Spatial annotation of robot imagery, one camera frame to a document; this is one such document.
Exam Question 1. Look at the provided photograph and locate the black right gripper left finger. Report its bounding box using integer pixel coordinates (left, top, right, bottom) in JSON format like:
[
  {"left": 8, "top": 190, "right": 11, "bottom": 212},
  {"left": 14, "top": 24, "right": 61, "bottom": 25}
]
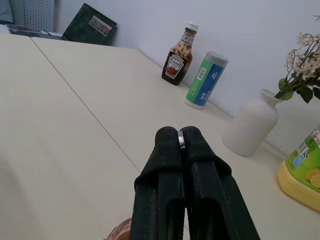
[{"left": 130, "top": 126, "right": 186, "bottom": 240}]

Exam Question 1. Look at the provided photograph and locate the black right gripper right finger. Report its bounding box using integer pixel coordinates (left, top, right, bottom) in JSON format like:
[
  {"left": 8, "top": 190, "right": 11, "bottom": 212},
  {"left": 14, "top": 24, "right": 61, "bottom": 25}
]
[{"left": 181, "top": 126, "right": 261, "bottom": 240}]

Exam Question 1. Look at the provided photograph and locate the silver ring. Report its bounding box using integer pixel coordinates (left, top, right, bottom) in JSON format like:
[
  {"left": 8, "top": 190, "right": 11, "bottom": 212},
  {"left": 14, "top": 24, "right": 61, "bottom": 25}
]
[{"left": 177, "top": 129, "right": 187, "bottom": 151}]

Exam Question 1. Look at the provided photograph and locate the red jam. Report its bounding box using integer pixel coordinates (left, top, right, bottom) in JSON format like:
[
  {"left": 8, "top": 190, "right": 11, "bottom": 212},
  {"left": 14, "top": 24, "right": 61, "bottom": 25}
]
[{"left": 106, "top": 217, "right": 133, "bottom": 240}]

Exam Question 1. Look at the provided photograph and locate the white ceramic vase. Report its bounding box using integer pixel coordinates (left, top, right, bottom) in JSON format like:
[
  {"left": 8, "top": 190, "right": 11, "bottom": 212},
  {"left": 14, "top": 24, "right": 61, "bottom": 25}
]
[{"left": 221, "top": 88, "right": 284, "bottom": 158}]

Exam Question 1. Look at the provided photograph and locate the yellow lemon detergent bottle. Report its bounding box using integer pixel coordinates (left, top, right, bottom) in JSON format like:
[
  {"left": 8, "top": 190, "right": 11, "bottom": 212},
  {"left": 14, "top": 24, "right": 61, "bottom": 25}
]
[{"left": 277, "top": 124, "right": 320, "bottom": 206}]

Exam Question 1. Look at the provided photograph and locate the green blue cylindrical canister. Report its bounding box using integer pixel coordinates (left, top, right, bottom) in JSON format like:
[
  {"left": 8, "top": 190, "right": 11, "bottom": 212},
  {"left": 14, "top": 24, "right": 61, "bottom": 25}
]
[{"left": 184, "top": 50, "right": 230, "bottom": 110}]

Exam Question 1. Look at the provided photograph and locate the Heinz sauce bottle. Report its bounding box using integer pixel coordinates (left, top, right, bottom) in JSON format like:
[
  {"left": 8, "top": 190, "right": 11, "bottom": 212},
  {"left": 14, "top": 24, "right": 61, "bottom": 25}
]
[{"left": 161, "top": 21, "right": 200, "bottom": 86}]

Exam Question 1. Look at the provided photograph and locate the white artificial flower bouquet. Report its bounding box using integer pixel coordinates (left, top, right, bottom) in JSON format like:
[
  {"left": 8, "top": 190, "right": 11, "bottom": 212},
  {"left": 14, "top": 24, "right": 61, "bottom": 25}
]
[{"left": 273, "top": 15, "right": 320, "bottom": 104}]

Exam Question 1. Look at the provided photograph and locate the dark green box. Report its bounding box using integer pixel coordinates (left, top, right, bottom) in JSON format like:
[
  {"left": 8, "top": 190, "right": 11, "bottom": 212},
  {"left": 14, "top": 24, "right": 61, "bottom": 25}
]
[{"left": 61, "top": 2, "right": 118, "bottom": 47}]

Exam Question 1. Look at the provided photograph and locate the flat dark box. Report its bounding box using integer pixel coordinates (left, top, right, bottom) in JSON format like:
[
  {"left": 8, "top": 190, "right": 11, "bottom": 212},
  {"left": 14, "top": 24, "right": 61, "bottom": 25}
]
[{"left": 4, "top": 23, "right": 66, "bottom": 41}]

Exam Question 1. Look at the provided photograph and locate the white perforated metal panel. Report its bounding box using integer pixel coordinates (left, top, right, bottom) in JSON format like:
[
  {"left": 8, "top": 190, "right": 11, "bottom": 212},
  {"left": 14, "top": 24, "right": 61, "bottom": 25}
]
[{"left": 17, "top": 0, "right": 59, "bottom": 34}]

